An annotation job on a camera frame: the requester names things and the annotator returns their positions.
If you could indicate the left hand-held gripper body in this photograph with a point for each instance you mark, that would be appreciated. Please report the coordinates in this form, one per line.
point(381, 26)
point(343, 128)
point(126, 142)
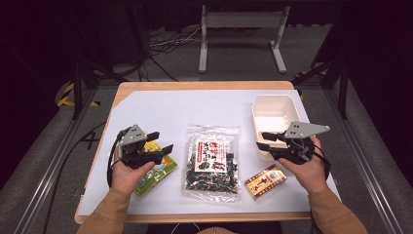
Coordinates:
point(133, 134)

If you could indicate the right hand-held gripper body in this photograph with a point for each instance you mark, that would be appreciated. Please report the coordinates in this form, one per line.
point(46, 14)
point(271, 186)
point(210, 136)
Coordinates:
point(303, 130)

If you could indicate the green chicken print pouch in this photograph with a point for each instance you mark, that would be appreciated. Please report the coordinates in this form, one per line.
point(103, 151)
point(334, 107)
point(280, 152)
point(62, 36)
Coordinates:
point(159, 172)

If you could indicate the white plastic container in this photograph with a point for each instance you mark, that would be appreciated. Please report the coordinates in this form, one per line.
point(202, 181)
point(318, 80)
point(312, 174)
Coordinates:
point(272, 110)

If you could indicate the small yellow and red box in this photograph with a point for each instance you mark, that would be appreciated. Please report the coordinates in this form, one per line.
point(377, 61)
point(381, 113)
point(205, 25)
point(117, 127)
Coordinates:
point(264, 182)

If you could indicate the clear bag of dried seaweed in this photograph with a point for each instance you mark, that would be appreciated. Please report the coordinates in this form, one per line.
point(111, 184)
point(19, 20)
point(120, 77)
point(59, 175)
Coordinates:
point(211, 182)

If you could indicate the person's left hand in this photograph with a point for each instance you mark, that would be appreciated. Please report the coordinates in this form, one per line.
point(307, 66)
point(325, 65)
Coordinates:
point(125, 180)

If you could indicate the person's right hand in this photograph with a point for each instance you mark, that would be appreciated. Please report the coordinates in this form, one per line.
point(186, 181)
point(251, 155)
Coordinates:
point(307, 177)

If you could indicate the black tape cross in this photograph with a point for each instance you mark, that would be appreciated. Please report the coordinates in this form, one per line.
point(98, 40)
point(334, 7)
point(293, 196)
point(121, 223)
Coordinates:
point(89, 139)

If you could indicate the yellow black hazard tape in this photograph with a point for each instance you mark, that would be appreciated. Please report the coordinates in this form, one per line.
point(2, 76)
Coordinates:
point(300, 74)
point(66, 92)

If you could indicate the person's dark trousers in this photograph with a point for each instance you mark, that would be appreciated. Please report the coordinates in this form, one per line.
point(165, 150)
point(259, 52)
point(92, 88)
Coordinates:
point(259, 228)

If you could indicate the white metal stand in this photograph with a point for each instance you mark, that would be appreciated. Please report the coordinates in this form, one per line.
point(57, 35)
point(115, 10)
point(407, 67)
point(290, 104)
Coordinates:
point(242, 19)

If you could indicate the black metal stand frame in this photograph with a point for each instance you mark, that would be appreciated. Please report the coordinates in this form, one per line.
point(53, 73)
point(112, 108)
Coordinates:
point(342, 91)
point(77, 91)

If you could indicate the aluminium floor rail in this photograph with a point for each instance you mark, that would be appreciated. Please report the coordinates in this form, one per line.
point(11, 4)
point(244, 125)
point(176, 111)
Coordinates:
point(367, 162)
point(48, 175)

